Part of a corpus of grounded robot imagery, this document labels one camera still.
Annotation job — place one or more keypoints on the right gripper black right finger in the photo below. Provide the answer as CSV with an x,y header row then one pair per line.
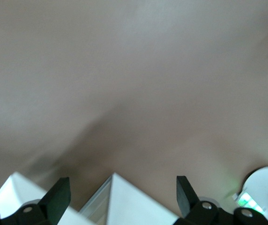
x,y
186,199

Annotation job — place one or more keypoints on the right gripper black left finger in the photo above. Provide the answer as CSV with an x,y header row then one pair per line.
x,y
56,199

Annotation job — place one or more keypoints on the white box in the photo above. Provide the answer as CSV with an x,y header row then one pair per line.
x,y
14,194

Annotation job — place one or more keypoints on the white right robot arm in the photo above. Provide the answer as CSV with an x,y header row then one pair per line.
x,y
262,180

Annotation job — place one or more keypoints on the white drawer cabinet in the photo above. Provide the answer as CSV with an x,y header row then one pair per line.
x,y
134,204

